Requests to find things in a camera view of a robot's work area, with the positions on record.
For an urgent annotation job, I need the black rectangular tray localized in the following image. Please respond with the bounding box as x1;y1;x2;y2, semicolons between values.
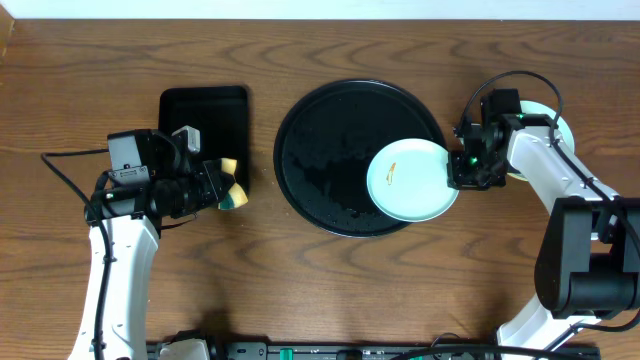
158;86;250;191

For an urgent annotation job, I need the round black tray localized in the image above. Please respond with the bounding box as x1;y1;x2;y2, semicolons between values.
273;79;446;238

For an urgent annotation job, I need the green yellow sponge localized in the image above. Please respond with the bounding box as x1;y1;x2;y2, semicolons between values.
218;158;248;210

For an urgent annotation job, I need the light blue plate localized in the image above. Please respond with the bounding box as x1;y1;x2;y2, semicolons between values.
508;100;576;182
366;138;459;222

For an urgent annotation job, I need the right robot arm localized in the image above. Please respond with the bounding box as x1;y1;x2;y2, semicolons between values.
448;110;639;352

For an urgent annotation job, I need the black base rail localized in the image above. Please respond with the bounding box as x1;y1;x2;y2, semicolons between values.
146;330;602;360

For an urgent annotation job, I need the light blue plate back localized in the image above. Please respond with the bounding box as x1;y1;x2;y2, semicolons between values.
366;138;459;222

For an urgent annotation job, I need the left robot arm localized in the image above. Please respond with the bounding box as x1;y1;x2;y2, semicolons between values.
70;158;247;359

